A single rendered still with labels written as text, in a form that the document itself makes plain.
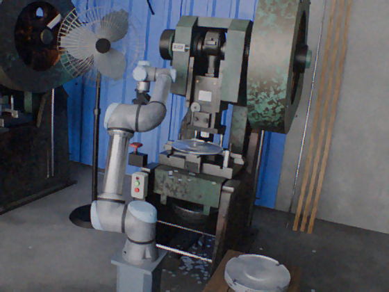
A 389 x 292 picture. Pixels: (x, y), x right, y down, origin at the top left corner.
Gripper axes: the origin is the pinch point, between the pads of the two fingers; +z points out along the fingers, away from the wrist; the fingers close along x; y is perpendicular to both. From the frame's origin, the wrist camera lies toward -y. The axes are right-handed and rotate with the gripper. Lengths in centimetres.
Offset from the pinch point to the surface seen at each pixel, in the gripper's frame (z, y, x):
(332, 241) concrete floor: 90, -80, -130
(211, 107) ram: -13.3, -25.9, -26.0
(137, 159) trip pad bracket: 19.1, -0.4, 3.6
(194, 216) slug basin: 50, -29, -17
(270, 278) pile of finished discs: 46, -94, 6
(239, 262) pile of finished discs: 47, -77, 5
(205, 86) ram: -24.2, -21.1, -24.7
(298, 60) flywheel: -44, -65, -43
